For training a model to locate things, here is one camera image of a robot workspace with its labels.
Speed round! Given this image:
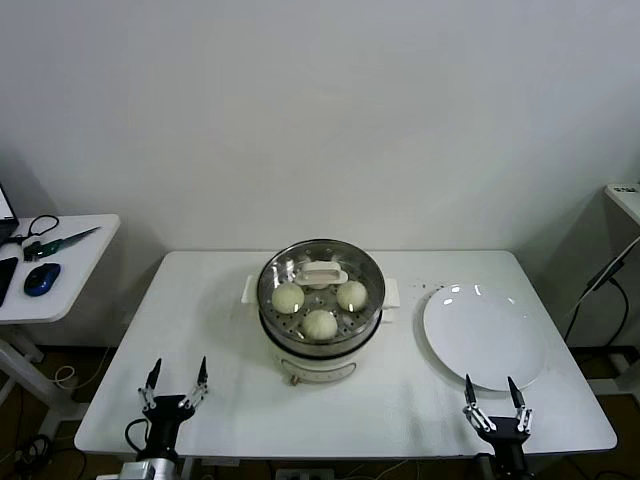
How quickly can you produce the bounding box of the black floor cable bundle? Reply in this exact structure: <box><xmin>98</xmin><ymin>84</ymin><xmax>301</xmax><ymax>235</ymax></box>
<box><xmin>14</xmin><ymin>432</ymin><xmax>56</xmax><ymax>476</ymax></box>

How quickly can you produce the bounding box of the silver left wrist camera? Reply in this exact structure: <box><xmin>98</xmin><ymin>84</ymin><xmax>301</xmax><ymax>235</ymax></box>
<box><xmin>119</xmin><ymin>457</ymin><xmax>179</xmax><ymax>480</ymax></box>

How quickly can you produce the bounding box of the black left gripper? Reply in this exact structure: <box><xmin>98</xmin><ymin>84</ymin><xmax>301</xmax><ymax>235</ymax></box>
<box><xmin>138</xmin><ymin>355</ymin><xmax>210</xmax><ymax>460</ymax></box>

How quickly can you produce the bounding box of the blue computer mouse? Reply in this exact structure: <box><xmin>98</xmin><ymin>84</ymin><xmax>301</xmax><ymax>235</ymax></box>
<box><xmin>23</xmin><ymin>261</ymin><xmax>62</xmax><ymax>296</ymax></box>

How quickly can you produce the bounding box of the glass lid with white handle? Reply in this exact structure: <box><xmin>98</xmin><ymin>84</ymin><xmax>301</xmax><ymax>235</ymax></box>
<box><xmin>258</xmin><ymin>239</ymin><xmax>387</xmax><ymax>347</ymax></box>

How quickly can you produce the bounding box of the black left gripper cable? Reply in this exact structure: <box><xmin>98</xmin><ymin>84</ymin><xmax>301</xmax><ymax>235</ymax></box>
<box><xmin>123</xmin><ymin>418</ymin><xmax>152</xmax><ymax>452</ymax></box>

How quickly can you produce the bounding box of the white electric cooker base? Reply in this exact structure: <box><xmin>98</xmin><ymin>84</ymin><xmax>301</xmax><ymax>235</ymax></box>
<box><xmin>260</xmin><ymin>299</ymin><xmax>397</xmax><ymax>387</ymax></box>

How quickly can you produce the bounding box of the white round plate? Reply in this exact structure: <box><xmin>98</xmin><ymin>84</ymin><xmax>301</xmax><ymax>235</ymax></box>
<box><xmin>423</xmin><ymin>283</ymin><xmax>548</xmax><ymax>392</ymax></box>

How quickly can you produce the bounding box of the dark inline adapter box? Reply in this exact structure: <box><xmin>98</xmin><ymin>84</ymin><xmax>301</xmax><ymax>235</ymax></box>
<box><xmin>587</xmin><ymin>257</ymin><xmax>626</xmax><ymax>292</ymax></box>

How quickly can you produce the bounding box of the black power cable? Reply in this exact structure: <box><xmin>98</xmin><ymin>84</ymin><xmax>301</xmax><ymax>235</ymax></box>
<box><xmin>563</xmin><ymin>279</ymin><xmax>631</xmax><ymax>346</ymax></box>

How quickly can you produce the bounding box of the thin white cable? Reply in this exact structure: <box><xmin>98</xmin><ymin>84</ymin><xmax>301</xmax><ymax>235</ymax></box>
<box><xmin>612</xmin><ymin>243</ymin><xmax>640</xmax><ymax>266</ymax></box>

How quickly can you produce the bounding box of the laptop computer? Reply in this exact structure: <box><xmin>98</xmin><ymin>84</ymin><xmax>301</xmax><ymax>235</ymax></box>
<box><xmin>0</xmin><ymin>182</ymin><xmax>21</xmax><ymax>246</ymax></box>

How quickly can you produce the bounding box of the stainless steel steamer basket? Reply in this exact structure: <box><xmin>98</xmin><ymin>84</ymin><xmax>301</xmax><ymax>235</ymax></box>
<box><xmin>242</xmin><ymin>239</ymin><xmax>403</xmax><ymax>352</ymax></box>

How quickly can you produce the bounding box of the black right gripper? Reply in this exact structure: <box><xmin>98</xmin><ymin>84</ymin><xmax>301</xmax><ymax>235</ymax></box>
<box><xmin>462</xmin><ymin>373</ymin><xmax>534</xmax><ymax>480</ymax></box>

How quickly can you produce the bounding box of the white side table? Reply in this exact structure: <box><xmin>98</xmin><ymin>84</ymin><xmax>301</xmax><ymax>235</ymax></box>
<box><xmin>0</xmin><ymin>213</ymin><xmax>122</xmax><ymax>401</ymax></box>

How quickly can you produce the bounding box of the white power strip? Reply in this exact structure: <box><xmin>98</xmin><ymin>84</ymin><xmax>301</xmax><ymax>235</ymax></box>
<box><xmin>276</xmin><ymin>466</ymin><xmax>335</xmax><ymax>480</ymax></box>

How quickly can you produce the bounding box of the coiled white floor cable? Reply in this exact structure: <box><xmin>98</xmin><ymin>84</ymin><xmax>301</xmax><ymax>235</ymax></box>
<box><xmin>53</xmin><ymin>344</ymin><xmax>116</xmax><ymax>390</ymax></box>

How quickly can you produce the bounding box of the black looped cable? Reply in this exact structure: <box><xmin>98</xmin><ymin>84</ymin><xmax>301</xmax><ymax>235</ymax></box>
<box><xmin>2</xmin><ymin>213</ymin><xmax>61</xmax><ymax>246</ymax></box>

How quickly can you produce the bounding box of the black smartphone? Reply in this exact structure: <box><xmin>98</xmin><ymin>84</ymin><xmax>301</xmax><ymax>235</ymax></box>
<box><xmin>0</xmin><ymin>255</ymin><xmax>19</xmax><ymax>306</ymax></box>

